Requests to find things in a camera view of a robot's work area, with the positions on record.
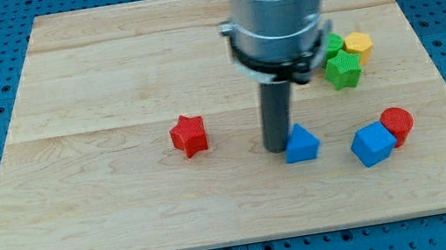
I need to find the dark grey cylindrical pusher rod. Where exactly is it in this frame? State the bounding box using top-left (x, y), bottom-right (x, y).
top-left (259, 82), bottom-right (291, 154)

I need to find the blue triangular prism block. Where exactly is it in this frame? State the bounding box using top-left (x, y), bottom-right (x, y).
top-left (285, 124), bottom-right (321, 164)

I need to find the light wooden board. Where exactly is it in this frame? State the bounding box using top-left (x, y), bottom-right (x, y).
top-left (0, 0), bottom-right (446, 250)

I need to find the green cylinder block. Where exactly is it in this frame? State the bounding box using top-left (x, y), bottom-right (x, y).
top-left (322, 32), bottom-right (344, 68)

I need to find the red star block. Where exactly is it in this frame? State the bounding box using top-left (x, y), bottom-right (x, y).
top-left (169, 115), bottom-right (209, 159)

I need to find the red cylinder block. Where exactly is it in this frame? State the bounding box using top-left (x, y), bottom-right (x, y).
top-left (379, 107), bottom-right (414, 148)

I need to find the yellow hexagon block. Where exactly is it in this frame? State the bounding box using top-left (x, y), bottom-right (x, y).
top-left (343, 32), bottom-right (374, 65)

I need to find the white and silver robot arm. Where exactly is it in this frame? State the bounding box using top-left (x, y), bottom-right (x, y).
top-left (220, 0), bottom-right (332, 85)

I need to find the blue cube block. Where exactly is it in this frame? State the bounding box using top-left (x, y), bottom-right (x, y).
top-left (350, 121), bottom-right (396, 167)

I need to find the green star block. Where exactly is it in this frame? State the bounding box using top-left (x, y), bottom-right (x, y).
top-left (324, 49), bottom-right (362, 91)

